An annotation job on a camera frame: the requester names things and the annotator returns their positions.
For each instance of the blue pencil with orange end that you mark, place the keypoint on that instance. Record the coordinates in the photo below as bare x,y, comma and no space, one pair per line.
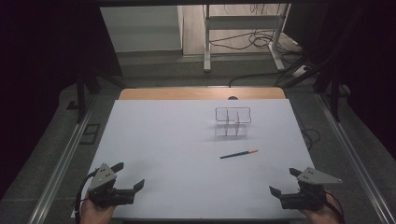
238,154

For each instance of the clear plastic divided organizer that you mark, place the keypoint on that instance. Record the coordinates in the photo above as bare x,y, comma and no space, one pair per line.
233,124

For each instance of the person's left hand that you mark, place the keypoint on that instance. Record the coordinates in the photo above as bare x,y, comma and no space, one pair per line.
93,214

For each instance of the white table sheet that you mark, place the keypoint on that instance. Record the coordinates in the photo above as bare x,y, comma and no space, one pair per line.
171,155

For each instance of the black metal stand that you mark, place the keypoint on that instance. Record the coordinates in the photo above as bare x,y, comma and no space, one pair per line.
81,96
334,96

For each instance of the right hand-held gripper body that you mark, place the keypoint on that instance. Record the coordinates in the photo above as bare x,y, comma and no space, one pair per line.
311,199

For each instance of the white metal desk frame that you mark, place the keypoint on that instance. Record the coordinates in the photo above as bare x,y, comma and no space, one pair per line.
207,46

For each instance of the wooden table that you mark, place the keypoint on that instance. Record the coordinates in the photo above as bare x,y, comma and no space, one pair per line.
186,93

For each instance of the white power strip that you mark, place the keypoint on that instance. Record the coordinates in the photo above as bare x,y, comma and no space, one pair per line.
300,71

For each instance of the aluminium floor rail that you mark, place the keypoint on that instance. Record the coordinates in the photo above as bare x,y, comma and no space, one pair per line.
351,155
62,165

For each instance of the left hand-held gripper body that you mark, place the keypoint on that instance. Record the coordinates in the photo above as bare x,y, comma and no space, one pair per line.
102,179

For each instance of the person's right hand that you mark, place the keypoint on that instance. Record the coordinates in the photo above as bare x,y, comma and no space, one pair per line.
320,216

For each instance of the black floor plate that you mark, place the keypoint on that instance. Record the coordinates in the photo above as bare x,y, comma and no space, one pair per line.
90,133

